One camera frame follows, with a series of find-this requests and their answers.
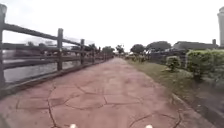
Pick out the grass strip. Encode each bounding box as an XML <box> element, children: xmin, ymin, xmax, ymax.
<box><xmin>124</xmin><ymin>59</ymin><xmax>224</xmax><ymax>111</ymax></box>

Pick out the small thin tree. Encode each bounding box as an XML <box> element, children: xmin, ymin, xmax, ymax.
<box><xmin>115</xmin><ymin>44</ymin><xmax>125</xmax><ymax>56</ymax></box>

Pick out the red stone paved path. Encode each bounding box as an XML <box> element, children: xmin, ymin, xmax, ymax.
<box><xmin>0</xmin><ymin>57</ymin><xmax>218</xmax><ymax>128</ymax></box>

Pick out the dark roofed building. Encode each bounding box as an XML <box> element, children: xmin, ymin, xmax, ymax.
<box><xmin>171</xmin><ymin>39</ymin><xmax>220</xmax><ymax>51</ymax></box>

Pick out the wooden post and rail fence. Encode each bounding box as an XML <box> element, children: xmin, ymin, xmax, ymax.
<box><xmin>0</xmin><ymin>3</ymin><xmax>114</xmax><ymax>98</ymax></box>

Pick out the far river bank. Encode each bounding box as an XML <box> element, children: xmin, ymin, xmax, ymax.
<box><xmin>3</xmin><ymin>40</ymin><xmax>101</xmax><ymax>63</ymax></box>

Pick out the small green bush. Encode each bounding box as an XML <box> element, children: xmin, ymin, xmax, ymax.
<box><xmin>165</xmin><ymin>55</ymin><xmax>182</xmax><ymax>73</ymax></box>

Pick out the large green bush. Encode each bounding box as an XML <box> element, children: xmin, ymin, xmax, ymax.
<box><xmin>185</xmin><ymin>48</ymin><xmax>224</xmax><ymax>82</ymax></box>

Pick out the grey paved strip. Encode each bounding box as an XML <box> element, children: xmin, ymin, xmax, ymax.
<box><xmin>179</xmin><ymin>83</ymin><xmax>224</xmax><ymax>128</ymax></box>

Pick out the pale tower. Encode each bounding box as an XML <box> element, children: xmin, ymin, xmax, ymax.
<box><xmin>217</xmin><ymin>5</ymin><xmax>224</xmax><ymax>48</ymax></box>

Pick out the broad dark tree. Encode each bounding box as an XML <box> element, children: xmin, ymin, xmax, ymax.
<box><xmin>145</xmin><ymin>40</ymin><xmax>172</xmax><ymax>53</ymax></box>

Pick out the dark fence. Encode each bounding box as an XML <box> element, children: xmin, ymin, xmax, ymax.
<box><xmin>147</xmin><ymin>49</ymin><xmax>188</xmax><ymax>66</ymax></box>

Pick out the round dark tree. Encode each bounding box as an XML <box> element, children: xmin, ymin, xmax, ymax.
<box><xmin>130</xmin><ymin>43</ymin><xmax>146</xmax><ymax>56</ymax></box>

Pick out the grey water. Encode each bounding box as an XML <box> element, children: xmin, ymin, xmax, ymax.
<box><xmin>3</xmin><ymin>59</ymin><xmax>82</xmax><ymax>84</ymax></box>

